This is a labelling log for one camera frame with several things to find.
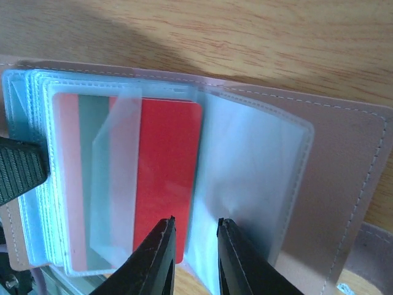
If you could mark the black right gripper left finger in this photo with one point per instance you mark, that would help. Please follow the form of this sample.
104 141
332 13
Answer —
151 267

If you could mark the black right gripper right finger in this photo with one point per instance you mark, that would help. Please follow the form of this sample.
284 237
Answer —
242 270

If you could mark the pink leather card holder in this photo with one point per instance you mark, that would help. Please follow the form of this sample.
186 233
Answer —
295 172

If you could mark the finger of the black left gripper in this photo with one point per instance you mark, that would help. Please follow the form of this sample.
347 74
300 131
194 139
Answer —
23 168

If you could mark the red stripe card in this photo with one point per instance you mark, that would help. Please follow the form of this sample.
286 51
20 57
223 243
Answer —
124 163

